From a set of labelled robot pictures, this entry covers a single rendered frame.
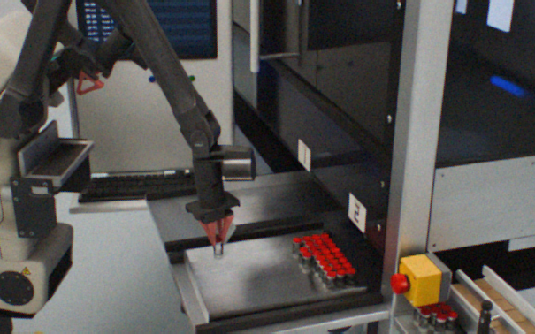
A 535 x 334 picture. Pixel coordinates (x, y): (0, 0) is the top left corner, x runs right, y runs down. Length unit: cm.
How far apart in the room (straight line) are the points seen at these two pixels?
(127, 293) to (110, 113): 114
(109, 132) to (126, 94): 13
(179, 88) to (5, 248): 70
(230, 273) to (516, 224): 63
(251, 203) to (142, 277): 143
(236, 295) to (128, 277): 178
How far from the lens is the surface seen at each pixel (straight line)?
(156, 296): 317
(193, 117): 145
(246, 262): 168
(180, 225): 185
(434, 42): 132
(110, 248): 355
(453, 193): 146
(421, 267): 142
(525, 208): 158
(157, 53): 145
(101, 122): 229
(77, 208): 216
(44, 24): 152
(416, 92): 133
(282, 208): 192
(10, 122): 158
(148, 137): 230
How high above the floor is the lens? 176
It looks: 24 degrees down
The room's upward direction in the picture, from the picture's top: 1 degrees clockwise
